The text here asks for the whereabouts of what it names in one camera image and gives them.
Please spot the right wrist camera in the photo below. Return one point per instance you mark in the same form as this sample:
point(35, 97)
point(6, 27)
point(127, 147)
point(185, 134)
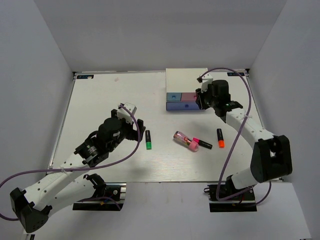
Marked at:
point(205, 81)

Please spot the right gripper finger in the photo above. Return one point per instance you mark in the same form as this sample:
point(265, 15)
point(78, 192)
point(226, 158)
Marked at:
point(200, 102)
point(199, 92)

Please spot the table corner label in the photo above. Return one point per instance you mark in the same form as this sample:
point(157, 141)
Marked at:
point(233, 74)
point(85, 76)

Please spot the left table corner label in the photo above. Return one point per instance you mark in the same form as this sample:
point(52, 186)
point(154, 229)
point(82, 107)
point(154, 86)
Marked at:
point(85, 76)

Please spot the pink cap clear tube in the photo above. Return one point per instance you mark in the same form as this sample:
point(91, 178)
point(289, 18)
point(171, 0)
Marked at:
point(185, 141)

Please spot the orange cap black highlighter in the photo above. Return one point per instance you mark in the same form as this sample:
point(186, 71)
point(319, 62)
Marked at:
point(220, 138)

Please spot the right table corner label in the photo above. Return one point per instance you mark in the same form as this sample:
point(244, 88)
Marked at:
point(233, 74)

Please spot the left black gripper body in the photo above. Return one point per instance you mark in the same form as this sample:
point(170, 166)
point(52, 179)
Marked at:
point(127, 132)

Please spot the pink drawer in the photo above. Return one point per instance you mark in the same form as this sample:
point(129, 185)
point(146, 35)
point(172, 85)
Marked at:
point(188, 97)

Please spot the small blue drawer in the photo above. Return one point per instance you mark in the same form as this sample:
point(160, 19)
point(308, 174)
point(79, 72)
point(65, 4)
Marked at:
point(173, 96)

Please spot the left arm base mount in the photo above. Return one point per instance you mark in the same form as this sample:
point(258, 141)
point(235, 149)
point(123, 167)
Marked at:
point(105, 197)

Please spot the pink cap black highlighter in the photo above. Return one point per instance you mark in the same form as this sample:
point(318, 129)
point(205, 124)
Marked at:
point(203, 143)

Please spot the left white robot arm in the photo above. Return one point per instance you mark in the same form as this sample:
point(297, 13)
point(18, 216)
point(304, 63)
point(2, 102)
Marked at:
point(33, 205)

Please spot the large blue-violet drawer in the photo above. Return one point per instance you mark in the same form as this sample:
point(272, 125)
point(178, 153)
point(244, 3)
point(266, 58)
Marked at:
point(182, 106)

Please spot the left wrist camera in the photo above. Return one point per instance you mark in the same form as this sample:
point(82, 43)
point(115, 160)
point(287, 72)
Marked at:
point(126, 111)

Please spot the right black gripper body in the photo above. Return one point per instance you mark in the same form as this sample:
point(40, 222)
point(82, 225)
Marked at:
point(209, 101)

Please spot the white drawer cabinet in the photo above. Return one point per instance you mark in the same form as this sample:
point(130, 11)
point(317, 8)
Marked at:
point(183, 80)

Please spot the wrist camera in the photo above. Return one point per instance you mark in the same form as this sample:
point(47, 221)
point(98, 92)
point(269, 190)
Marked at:
point(205, 81)
point(126, 111)

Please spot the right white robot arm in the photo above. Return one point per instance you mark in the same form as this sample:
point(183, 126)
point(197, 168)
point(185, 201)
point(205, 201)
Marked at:
point(271, 154)

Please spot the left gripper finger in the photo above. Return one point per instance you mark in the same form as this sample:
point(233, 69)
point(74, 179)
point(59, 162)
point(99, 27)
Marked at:
point(114, 117)
point(139, 133)

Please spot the green cap black highlighter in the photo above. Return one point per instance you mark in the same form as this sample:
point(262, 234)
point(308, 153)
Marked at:
point(148, 142)

